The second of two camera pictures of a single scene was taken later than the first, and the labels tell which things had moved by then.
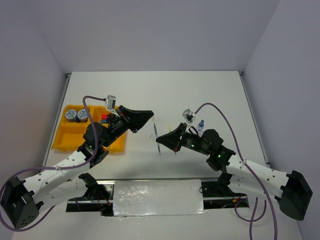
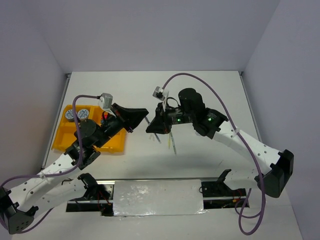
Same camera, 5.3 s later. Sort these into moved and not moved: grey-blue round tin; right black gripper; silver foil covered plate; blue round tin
Moved: right black gripper
Not moved: grey-blue round tin; blue round tin; silver foil covered plate
